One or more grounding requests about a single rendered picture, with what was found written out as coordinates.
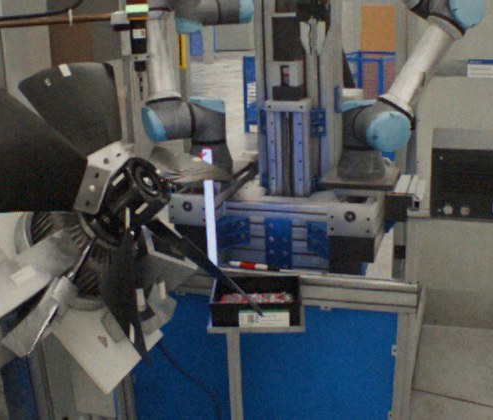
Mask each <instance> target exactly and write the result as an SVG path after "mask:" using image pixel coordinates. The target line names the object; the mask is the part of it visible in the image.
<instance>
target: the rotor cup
mask: <svg viewBox="0 0 493 420"><path fill-rule="evenodd" d="M122 174H123V178H122V179H121V180H120V181H119V182H118V183H116V185H115V186H114V184H113V183H114V182H115V181H116V179H117V178H118V177H119V176H121V175H122ZM145 177H147V178H149V179H150V180H151V181H152V183H153V185H152V186H148V185H147V184H146V183H145V181H144V178H145ZM170 200H171V191H170V187H169V185H168V183H167V181H166V179H165V177H164V176H163V174H162V173H161V171H160V170H159V169H158V168H157V167H156V166H155V165H153V164H151V163H150V162H148V161H146V160H144V159H142V158H139V157H131V158H128V159H127V160H125V161H124V162H123V163H122V164H121V165H120V166H119V167H118V169H117V170H116V171H115V172H114V173H113V174H112V175H111V177H110V180H109V182H108V185H107V188H106V191H105V194H104V197H103V200H102V202H101V204H100V207H99V210H98V212H97V213H96V214H93V213H89V212H85V211H83V213H84V215H85V217H86V219H87V221H88V222H89V224H90V225H91V227H92V228H93V229H94V230H95V231H96V233H97V234H98V235H99V236H100V237H102V238H103V239H105V240H106V241H108V242H110V243H112V244H115V245H118V246H121V244H122V242H121V241H122V239H123V238H119V230H124V205H126V206H127V207H128V208H129V216H130V221H132V225H131V226H130V231H134V238H133V243H134V242H135V241H136V240H137V239H138V238H139V237H140V236H141V233H142V226H145V225H146V224H147V223H148V222H150V221H151V220H152V219H153V218H154V217H155V216H156V215H158V213H159V212H160V211H161V210H162V209H164V208H165V207H166V206H167V205H168V203H169V202H170ZM145 203H146V204H147V205H148V206H147V207H146V208H145V209H144V210H143V211H142V212H140V213H139V214H137V213H135V212H136V211H138V210H139V209H140V208H141V207H142V206H143V205H144V204H145Z"/></svg>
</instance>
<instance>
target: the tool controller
mask: <svg viewBox="0 0 493 420"><path fill-rule="evenodd" d="M432 138H433V140H432V148H431V176H430V206H429V214H430V216H435V217H451V218H466V219H481V220H493V130H479V129H444V128H434V129H433V132H432Z"/></svg>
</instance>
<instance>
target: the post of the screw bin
mask: <svg viewBox="0 0 493 420"><path fill-rule="evenodd" d="M227 353H228V371H229V391H230V409H231V420H243V399H242V378H241V355H240V334H239V333H227Z"/></svg>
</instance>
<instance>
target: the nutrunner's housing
mask: <svg viewBox="0 0 493 420"><path fill-rule="evenodd" d="M128 21H129V27H130V38H131V40H130V43H131V53H132V54H145V53H148V49H147V41H148V40H147V28H146V19H141V20H128ZM134 63H135V64H134V65H135V66H134V67H135V68H134V69H135V72H138V71H145V70H146V60H142V61H135V62H134Z"/></svg>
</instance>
